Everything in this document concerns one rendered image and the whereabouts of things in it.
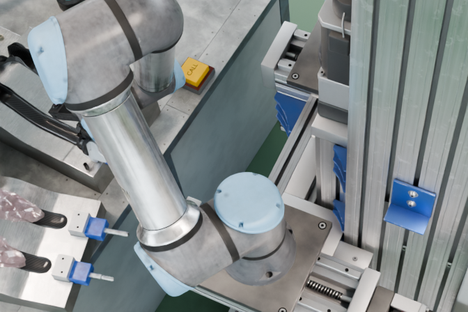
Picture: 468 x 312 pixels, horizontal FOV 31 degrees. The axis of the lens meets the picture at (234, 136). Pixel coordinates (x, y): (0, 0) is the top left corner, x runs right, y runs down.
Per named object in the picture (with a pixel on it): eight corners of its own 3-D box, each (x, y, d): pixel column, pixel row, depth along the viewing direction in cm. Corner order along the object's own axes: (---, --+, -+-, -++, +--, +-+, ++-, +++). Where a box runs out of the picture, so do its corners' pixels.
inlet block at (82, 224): (134, 229, 194) (129, 219, 189) (127, 249, 191) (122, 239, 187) (80, 219, 196) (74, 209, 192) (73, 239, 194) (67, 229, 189)
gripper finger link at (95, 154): (105, 177, 193) (102, 151, 186) (84, 167, 195) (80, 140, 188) (113, 168, 195) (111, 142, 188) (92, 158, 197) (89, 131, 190)
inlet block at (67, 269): (120, 273, 189) (114, 264, 184) (113, 294, 186) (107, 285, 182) (65, 262, 191) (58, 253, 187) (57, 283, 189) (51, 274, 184)
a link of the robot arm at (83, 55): (248, 271, 149) (118, -2, 121) (173, 317, 146) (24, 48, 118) (221, 240, 159) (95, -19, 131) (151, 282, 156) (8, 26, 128)
